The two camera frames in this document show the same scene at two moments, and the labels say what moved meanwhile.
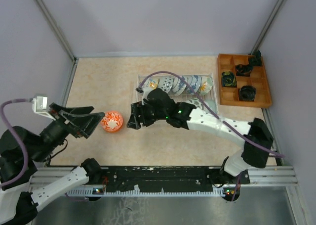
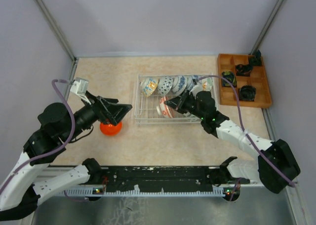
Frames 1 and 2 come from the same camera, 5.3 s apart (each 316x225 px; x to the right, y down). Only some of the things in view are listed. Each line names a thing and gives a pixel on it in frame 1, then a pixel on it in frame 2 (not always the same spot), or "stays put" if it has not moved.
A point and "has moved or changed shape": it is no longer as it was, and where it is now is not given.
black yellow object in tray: [228, 79] stays put
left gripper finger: [84, 124] → [117, 111]
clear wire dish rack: [198, 89] stays put
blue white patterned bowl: [193, 83] stays put
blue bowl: [165, 83] stays put
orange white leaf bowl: [111, 121] has moved or changed shape
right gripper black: [138, 109] → [177, 103]
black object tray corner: [255, 59] stays put
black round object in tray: [247, 93] stays put
